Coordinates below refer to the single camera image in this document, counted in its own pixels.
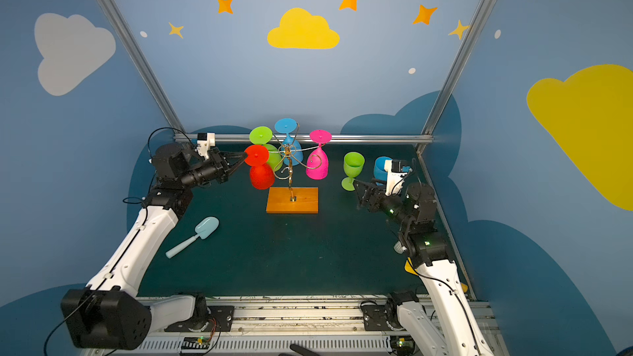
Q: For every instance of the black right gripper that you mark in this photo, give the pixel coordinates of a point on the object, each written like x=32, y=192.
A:
x=368, y=195

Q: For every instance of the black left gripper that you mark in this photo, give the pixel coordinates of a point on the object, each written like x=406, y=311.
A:
x=220, y=164

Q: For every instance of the blue wine glass front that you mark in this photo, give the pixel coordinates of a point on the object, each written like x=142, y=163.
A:
x=380, y=173

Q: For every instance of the blue wine glass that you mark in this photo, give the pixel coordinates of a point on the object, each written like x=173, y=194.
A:
x=380, y=173
x=291, y=146

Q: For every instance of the red wine glass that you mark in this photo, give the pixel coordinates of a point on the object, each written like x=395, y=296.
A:
x=261, y=174

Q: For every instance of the light green wine glass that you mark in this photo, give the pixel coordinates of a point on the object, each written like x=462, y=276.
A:
x=353, y=165

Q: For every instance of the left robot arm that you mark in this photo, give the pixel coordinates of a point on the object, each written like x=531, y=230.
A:
x=106, y=313

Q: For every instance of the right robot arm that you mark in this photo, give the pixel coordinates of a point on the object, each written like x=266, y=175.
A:
x=414, y=210

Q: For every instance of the magenta wine glass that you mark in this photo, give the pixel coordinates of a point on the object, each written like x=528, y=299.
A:
x=318, y=161

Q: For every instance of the wooden rack base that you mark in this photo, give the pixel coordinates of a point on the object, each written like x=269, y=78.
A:
x=301, y=200

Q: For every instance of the blue wine glass rear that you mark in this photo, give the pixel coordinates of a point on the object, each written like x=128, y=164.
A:
x=291, y=146

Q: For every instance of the light blue spatula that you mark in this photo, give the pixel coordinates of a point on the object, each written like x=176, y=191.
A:
x=203, y=230

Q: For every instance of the yellow plastic piece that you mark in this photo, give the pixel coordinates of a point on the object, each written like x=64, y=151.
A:
x=410, y=268

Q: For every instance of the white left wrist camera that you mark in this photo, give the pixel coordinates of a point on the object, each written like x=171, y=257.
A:
x=204, y=143

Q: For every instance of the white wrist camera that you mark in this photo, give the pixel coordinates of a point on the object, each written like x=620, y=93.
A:
x=397, y=171
x=204, y=143

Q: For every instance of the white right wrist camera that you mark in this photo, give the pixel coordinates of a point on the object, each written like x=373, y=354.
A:
x=397, y=171

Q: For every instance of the gold wire glass rack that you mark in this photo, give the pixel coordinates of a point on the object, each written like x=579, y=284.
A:
x=289, y=169

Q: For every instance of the aluminium frame rail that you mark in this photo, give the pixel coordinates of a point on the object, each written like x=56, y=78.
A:
x=236, y=138

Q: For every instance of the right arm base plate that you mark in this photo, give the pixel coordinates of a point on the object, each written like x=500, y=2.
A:
x=383, y=317

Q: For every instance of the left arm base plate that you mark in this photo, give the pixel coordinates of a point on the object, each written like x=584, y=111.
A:
x=212, y=318

